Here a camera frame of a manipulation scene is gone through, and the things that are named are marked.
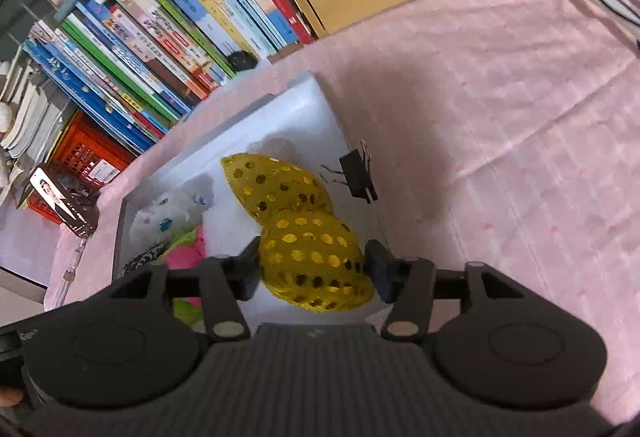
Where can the gold sequin bow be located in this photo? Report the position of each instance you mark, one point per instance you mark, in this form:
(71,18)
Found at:
(300,237)

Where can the shiny photo card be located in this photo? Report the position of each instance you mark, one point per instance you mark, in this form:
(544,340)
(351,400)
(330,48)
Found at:
(55,197)

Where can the small black object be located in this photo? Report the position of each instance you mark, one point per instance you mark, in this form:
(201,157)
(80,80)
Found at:
(242,59)

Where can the white box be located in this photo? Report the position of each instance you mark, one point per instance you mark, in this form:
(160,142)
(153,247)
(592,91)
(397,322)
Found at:
(300,117)

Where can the pink tablecloth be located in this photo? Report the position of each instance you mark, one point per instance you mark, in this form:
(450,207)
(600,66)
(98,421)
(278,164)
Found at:
(500,142)

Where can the white plush cat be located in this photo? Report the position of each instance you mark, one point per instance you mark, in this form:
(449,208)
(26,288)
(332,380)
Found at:
(165,212)

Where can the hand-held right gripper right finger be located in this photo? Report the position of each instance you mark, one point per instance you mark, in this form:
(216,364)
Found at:
(380,272)

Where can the person's left hand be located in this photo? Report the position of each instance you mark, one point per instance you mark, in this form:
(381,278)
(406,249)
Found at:
(9,398)

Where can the stack of lying books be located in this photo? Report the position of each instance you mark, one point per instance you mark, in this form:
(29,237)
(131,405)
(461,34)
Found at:
(30,117)

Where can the patterned cloth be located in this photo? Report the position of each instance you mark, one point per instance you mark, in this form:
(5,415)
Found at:
(140,259)

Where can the black binder clip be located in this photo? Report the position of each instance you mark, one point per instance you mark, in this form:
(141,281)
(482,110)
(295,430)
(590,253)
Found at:
(357,172)

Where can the green and pink scrunchie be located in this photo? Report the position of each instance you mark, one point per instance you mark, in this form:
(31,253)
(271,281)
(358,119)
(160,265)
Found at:
(185,257)

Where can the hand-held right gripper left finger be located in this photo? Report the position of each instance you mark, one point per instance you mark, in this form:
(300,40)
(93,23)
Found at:
(247,272)

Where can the red plastic basket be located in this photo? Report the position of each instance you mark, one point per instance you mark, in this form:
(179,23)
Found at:
(85,152)

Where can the row of upright books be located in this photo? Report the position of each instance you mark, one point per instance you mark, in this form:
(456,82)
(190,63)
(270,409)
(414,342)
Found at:
(175,27)

